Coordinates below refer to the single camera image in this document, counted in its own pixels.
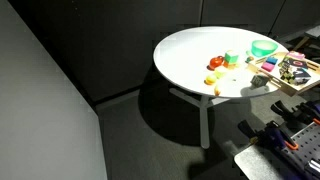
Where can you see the gray toy block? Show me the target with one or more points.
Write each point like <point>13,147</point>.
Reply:
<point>259,81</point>

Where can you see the light green toy block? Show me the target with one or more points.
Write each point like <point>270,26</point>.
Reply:
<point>220,72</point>

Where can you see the orange toy block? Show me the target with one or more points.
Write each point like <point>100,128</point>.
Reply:
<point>228,65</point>

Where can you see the pink toy block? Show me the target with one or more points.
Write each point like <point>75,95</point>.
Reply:
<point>267,66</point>

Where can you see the blue toy block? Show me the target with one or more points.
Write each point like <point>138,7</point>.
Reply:
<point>272,60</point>

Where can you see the orange round toy fruit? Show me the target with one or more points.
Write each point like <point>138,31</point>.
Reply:
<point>210,79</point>

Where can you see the yellow toy banana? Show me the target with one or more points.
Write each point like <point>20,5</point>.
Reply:
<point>217,90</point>

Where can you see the red toy tomato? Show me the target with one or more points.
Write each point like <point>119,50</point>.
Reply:
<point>216,62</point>

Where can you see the green plastic bowl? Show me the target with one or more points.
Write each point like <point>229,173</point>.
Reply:
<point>264,48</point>

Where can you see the wooden tray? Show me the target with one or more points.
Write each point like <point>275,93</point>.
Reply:
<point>278,80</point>

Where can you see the purple clamp orange tips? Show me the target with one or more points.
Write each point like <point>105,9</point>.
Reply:
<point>271,135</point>

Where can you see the gray metal plate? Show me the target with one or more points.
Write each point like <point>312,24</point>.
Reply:
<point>256,163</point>

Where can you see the black spring clamp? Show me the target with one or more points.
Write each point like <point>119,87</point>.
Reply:
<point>283,110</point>

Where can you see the black fabric cube red letter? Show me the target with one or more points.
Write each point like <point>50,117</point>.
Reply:
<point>295,63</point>

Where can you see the black fabric cube white letter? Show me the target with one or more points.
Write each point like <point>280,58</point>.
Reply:
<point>302,76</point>

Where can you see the purple spring clamp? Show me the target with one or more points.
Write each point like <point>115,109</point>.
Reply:
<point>310,111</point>

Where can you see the gray stand wooden leg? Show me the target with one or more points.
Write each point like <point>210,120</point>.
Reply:
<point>311,33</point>

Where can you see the white table pedestal base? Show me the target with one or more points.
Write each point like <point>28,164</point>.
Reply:
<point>204,120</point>

